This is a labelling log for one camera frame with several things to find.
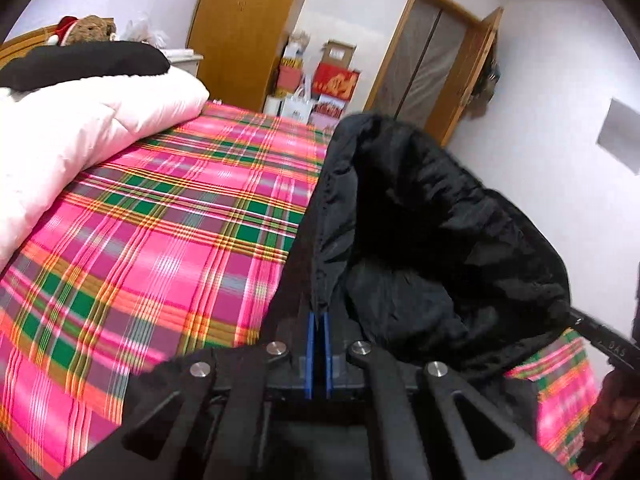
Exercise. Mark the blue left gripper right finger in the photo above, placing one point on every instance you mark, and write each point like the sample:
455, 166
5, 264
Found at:
327, 354

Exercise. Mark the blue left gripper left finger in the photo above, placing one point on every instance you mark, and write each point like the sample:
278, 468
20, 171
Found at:
309, 357

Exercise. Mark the black puffer jacket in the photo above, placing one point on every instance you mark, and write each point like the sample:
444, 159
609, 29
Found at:
431, 264

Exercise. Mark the person's right hand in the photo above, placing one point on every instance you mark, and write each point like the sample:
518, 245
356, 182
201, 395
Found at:
618, 397

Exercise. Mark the pink plaid bed sheet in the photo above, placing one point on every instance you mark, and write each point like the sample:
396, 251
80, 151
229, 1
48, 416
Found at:
175, 244

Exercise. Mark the white shopping bag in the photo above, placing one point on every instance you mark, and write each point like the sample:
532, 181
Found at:
298, 105

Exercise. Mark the red gift box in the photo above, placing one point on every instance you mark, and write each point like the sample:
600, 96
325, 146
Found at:
335, 82

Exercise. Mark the pink storage box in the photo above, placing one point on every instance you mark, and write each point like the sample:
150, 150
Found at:
289, 78

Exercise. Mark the brown cardboard box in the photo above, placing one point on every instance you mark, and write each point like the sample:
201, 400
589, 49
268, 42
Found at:
337, 54

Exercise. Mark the wooden wardrobe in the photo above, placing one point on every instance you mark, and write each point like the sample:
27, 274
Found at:
241, 42

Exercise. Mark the white folded quilt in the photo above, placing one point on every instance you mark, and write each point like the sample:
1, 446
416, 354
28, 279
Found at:
48, 136

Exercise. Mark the black pillow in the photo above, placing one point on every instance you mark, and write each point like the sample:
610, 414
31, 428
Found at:
46, 66

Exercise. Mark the brown teddy bear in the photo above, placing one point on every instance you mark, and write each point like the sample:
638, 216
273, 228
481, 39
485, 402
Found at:
71, 30

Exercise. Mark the wooden headboard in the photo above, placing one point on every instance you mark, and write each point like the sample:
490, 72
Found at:
19, 46

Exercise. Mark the grey wall panel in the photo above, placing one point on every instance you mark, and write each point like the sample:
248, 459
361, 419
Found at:
620, 135

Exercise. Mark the wooden door frame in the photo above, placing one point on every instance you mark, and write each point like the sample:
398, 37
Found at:
432, 64

